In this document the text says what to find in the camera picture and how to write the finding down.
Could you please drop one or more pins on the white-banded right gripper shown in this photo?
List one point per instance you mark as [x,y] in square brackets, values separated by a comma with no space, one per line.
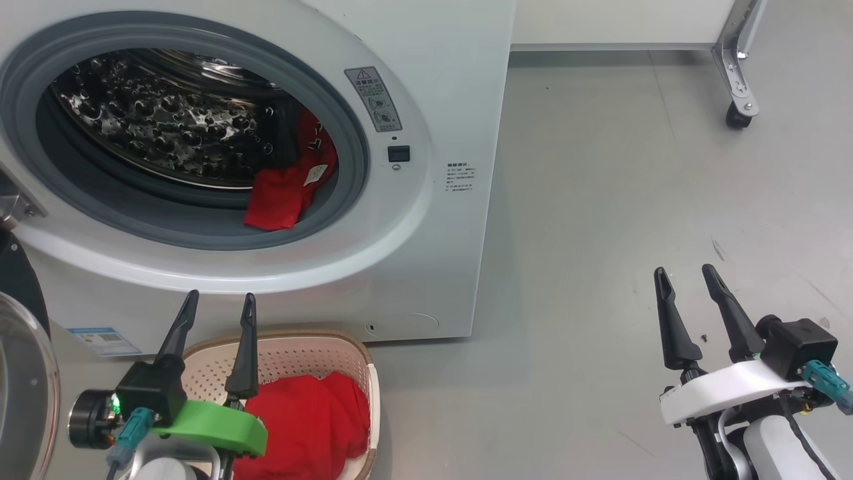
[720,393]

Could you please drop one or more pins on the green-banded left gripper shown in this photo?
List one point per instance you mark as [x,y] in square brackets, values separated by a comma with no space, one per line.
[220,423]

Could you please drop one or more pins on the red garment with white stripe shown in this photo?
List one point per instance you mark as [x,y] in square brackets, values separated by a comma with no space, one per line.
[313,420]

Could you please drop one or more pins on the red Bulls basketball jersey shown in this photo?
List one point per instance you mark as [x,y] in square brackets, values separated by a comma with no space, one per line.
[280,200]

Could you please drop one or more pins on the black glass washing machine door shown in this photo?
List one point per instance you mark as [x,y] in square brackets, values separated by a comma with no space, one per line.
[26,400]

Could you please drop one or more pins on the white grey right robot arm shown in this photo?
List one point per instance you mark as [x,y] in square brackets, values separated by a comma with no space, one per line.
[773,446]

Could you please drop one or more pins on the cream perforated laundry basket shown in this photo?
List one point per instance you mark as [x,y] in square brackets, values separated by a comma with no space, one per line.
[300,353]

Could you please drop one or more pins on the white front-load washing machine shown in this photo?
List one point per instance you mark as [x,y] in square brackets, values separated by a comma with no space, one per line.
[426,266]

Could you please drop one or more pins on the blue white energy label sticker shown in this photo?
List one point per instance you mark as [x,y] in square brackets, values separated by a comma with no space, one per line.
[103,341]

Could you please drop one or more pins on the black caster wheel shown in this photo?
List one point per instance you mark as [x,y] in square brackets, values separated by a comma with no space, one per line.
[737,117]

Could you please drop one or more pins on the grey warning sticker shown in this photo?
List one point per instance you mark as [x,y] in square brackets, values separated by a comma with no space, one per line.
[373,100]

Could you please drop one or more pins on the white partition panel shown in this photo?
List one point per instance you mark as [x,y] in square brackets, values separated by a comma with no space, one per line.
[613,20]

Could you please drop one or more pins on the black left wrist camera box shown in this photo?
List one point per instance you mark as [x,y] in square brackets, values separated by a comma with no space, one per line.
[150,396]

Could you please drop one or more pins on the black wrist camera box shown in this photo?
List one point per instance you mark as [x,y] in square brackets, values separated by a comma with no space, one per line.
[796,346]
[150,396]

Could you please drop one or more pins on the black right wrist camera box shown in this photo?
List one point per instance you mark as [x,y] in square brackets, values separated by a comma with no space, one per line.
[796,346]

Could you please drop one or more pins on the grey metal frame leg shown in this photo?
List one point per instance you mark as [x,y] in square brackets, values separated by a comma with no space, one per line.
[733,73]

